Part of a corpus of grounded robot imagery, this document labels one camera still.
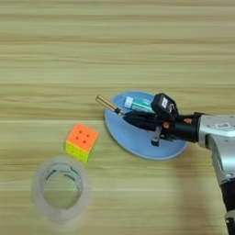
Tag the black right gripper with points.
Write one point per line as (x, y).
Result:
(183, 130)

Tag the green white eraser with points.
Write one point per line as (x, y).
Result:
(137, 104)

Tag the orange yellow puzzle cube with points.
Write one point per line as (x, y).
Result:
(82, 137)

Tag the blue round plate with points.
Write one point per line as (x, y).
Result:
(128, 140)

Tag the small black box white label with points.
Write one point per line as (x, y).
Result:
(165, 105)

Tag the clear tape roll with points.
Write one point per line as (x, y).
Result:
(38, 195)

